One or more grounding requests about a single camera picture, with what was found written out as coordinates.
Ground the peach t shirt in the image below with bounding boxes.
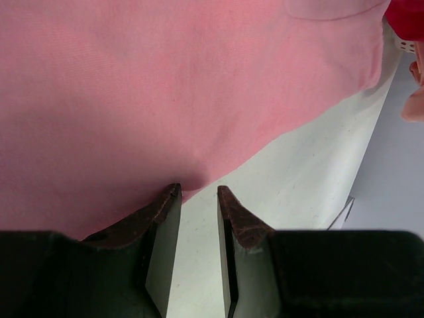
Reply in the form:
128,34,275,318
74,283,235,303
401,41,424,122

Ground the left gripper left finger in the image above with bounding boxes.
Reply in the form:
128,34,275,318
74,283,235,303
1,184,182,317

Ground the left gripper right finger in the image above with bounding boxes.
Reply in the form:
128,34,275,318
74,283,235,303
217,185,423,317

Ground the pink t shirt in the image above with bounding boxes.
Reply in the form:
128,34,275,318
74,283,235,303
1,1,389,239

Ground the white plastic basket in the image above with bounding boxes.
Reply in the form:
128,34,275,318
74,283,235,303
394,36,415,54

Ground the red t shirt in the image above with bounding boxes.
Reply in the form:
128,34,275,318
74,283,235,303
385,0,424,42

